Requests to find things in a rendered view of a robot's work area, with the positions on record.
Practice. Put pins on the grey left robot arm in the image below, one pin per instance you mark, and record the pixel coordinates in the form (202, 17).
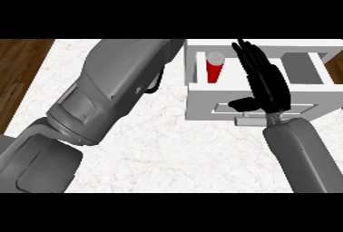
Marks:
(111, 87)

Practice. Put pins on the red can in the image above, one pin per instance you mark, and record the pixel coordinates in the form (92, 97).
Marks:
(214, 71)

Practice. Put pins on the white open drawer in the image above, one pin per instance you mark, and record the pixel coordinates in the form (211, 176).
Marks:
(232, 74)

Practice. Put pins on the white cabinet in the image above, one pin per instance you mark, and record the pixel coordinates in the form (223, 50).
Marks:
(294, 43)

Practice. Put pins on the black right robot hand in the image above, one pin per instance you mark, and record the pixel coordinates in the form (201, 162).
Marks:
(267, 84)

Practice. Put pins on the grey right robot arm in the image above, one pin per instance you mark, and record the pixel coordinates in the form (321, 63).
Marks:
(301, 154)

